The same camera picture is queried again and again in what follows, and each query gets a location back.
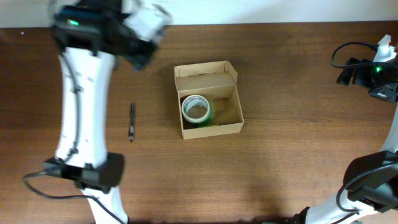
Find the beige masking tape roll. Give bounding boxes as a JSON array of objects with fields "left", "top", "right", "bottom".
[{"left": 182, "top": 95, "right": 211, "bottom": 124}]

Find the black pen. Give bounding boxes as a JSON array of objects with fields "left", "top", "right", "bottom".
[{"left": 129, "top": 103, "right": 135, "bottom": 142}]

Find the green tape roll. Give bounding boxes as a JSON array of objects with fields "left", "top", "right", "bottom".
[{"left": 183, "top": 99, "right": 212, "bottom": 126}]

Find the brown cardboard box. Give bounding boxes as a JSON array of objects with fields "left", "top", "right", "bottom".
[{"left": 174, "top": 60, "right": 244, "bottom": 140}]

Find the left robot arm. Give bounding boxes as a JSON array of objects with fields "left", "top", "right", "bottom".
[{"left": 40, "top": 1, "right": 172, "bottom": 223}]

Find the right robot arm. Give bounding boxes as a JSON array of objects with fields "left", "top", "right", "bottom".
[{"left": 288, "top": 57, "right": 397, "bottom": 224}]

